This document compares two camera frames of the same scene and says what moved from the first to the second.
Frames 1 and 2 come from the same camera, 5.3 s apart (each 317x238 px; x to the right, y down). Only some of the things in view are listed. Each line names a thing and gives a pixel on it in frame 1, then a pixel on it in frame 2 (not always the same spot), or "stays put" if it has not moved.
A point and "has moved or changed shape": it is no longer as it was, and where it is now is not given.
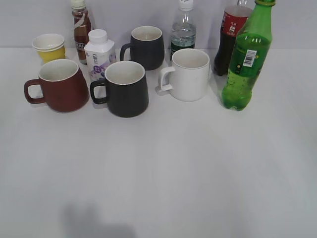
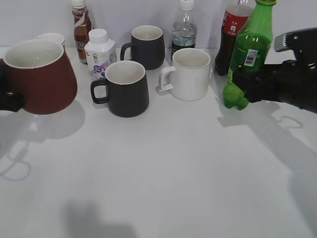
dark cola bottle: [235, 19] stays put
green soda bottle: [251, 50] stays put
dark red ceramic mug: [62, 86] has moved or changed shape
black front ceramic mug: [125, 89] stays put
